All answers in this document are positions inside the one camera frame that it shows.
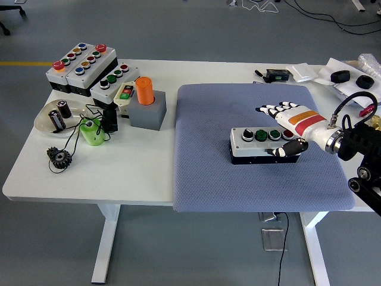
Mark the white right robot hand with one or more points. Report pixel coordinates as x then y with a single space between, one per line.
309 123

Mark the four-button control box with red button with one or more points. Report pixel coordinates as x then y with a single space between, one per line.
247 149

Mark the four-button control box with amber button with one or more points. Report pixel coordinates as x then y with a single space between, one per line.
99 92

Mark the five-button box with emergency stop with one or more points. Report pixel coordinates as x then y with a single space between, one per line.
89 71
58 78

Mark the clear plastic bag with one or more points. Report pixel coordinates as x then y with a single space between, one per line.
340 93

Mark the white foam sheet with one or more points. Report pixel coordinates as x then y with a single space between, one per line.
352 88

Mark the black panel meter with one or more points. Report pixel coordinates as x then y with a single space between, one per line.
278 74

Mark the black marker pen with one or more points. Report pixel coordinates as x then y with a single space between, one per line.
260 74

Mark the clear bubble wrap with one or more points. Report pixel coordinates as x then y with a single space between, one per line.
370 64

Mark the metal floor socket box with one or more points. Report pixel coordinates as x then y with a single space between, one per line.
268 217

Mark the grey-blue textured mat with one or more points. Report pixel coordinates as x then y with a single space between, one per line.
208 149

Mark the metal floor socket plate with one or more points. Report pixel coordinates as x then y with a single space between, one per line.
272 239

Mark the white table leg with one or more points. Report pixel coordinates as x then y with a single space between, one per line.
105 244
317 253

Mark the grey square block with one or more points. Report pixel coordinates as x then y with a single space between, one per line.
147 116

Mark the orange cylinder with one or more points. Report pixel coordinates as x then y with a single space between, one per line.
144 90

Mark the small black cylindrical device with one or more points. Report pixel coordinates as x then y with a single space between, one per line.
110 119

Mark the green cylinder spool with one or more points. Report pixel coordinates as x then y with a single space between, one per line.
92 134

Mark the black cylindrical capacitor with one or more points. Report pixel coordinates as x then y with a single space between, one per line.
57 119
65 109

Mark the black metal gear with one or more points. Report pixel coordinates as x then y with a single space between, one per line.
61 159

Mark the clear glass dish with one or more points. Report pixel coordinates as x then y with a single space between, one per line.
43 120

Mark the black office chair base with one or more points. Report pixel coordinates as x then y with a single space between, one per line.
12 9

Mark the cream switch with red green keys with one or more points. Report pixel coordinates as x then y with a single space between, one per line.
123 96

